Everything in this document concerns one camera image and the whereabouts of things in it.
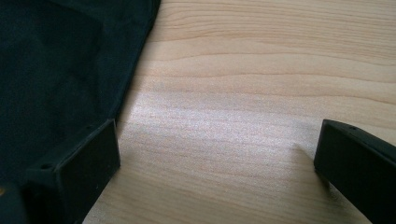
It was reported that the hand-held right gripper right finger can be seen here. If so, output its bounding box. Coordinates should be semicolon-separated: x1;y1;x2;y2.
313;119;396;224

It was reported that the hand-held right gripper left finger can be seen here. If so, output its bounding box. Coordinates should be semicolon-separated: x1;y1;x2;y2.
21;118;121;224

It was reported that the black short-sleeved shirt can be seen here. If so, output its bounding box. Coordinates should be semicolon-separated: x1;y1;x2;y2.
0;0;163;188

